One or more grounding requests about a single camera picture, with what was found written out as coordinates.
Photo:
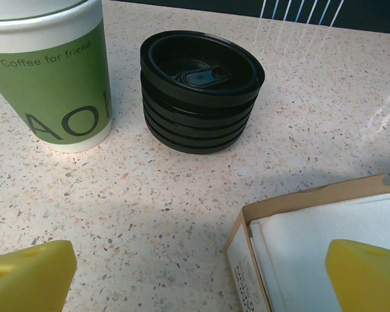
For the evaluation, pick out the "brown cardboard napkin box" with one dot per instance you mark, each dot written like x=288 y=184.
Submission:
x=237 y=247

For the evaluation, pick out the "white paper napkin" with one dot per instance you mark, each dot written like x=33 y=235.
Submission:
x=312 y=234
x=263 y=260

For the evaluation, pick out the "black plastic cup lid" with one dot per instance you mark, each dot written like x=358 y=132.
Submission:
x=182 y=110
x=191 y=140
x=169 y=58
x=195 y=149
x=188 y=130
x=185 y=121

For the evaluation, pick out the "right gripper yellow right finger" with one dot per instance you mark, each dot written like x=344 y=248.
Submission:
x=367 y=282

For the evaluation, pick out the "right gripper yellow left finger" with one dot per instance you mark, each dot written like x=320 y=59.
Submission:
x=26 y=279

